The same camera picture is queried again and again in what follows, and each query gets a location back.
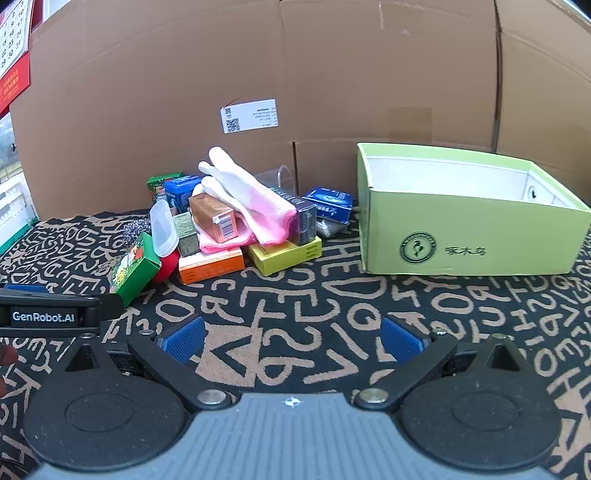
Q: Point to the clear plastic container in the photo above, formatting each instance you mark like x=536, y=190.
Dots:
x=279, y=177

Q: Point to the green fruit print box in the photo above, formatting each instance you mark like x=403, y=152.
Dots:
x=134, y=272
x=161, y=182

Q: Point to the blue box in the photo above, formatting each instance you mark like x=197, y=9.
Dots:
x=182, y=194

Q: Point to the dark shiny box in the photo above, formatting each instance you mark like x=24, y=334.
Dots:
x=302, y=221

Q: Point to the red wall calendar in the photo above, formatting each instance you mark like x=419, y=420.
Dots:
x=16, y=50

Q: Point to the steel wool scrubber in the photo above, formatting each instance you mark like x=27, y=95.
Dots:
x=136, y=229

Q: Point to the person's left hand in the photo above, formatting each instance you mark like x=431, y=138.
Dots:
x=7, y=356

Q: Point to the white shipping label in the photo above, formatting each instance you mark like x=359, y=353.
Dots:
x=249, y=115

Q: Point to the blue packet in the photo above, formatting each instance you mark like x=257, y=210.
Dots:
x=328, y=201

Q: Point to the orange white box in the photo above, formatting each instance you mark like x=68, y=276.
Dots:
x=207, y=270

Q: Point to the orange brown box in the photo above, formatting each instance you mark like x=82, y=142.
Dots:
x=210, y=214

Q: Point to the white plastic case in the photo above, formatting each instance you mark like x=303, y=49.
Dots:
x=164, y=228

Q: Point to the small olive brown box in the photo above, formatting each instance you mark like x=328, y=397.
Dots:
x=187, y=235

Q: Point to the light green shoe box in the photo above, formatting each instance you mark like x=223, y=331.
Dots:
x=461, y=230

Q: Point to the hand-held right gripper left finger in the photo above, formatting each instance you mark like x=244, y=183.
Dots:
x=184, y=339

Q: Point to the black tan patterned cloth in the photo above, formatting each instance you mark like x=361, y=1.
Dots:
x=286, y=300

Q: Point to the large brown cardboard box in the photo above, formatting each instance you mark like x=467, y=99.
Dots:
x=323, y=69

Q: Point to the white box green edge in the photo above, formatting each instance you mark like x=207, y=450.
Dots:
x=14, y=203

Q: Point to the red ball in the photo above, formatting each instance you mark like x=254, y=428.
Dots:
x=168, y=267

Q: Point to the yellow flat box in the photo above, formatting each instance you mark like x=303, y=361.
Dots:
x=281, y=254

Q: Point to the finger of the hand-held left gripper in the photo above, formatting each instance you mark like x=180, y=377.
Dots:
x=25, y=288
x=111, y=305

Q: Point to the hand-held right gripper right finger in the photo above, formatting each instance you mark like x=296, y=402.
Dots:
x=399, y=339

